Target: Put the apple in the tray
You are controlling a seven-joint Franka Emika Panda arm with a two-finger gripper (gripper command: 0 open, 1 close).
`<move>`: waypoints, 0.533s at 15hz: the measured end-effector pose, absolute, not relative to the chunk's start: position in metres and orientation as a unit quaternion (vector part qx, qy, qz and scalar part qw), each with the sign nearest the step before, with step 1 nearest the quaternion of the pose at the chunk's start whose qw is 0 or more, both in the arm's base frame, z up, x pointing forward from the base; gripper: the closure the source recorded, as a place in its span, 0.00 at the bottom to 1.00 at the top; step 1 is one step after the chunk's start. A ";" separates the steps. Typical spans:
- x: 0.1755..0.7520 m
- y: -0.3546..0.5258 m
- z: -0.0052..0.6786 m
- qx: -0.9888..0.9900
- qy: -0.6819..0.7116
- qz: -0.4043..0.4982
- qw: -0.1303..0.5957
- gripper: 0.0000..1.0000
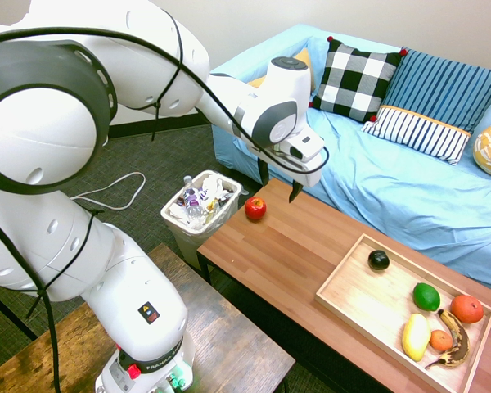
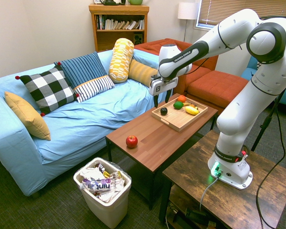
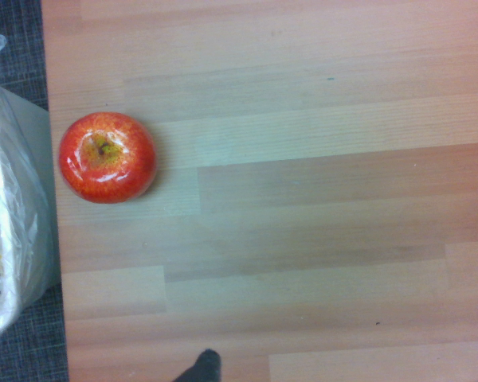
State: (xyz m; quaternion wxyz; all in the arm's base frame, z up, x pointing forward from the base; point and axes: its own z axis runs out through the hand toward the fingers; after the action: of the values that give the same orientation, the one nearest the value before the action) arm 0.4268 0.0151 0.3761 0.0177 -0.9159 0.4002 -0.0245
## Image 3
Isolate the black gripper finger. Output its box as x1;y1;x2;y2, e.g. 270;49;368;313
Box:
171;349;222;382

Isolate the red apple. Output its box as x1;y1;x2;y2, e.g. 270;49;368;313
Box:
58;111;159;205

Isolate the bin with clear plastic liner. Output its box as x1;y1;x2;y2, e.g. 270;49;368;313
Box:
0;33;53;345

